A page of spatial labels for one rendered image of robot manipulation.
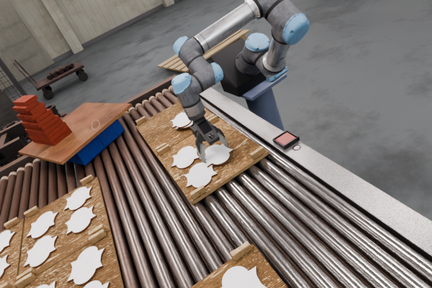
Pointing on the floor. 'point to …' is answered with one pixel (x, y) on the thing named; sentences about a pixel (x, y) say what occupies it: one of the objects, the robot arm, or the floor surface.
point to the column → (265, 102)
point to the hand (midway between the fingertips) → (216, 154)
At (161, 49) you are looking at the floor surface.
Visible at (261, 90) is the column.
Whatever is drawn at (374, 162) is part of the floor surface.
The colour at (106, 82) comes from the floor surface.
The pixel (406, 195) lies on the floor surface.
